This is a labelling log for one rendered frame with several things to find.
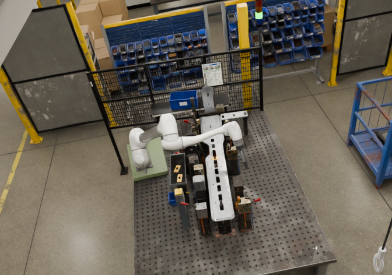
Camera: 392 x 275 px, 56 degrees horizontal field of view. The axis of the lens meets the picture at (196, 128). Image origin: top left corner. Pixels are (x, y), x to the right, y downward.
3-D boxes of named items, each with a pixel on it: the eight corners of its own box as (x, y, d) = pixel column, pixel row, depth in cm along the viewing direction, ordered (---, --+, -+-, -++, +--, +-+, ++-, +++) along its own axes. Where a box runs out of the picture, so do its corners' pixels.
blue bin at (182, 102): (198, 108, 413) (196, 98, 405) (171, 109, 417) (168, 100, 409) (198, 99, 426) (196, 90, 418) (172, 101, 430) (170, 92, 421)
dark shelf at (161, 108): (230, 106, 413) (230, 103, 411) (150, 117, 417) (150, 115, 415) (228, 95, 430) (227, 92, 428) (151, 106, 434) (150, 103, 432)
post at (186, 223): (191, 227, 332) (183, 196, 304) (182, 228, 332) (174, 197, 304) (190, 221, 338) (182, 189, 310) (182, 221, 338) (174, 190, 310)
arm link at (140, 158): (135, 170, 378) (132, 169, 357) (132, 152, 381) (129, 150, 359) (151, 166, 379) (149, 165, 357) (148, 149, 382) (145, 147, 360)
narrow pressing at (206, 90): (214, 111, 409) (211, 85, 387) (204, 113, 409) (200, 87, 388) (214, 111, 409) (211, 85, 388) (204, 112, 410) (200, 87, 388)
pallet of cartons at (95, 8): (130, 56, 755) (116, 6, 689) (92, 62, 756) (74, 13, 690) (133, 31, 848) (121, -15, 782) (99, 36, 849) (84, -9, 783)
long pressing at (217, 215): (238, 218, 298) (238, 217, 297) (210, 222, 299) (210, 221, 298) (220, 115, 405) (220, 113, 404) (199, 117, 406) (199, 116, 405)
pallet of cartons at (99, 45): (129, 92, 650) (113, 37, 584) (83, 103, 644) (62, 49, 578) (125, 60, 743) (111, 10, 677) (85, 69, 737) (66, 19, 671)
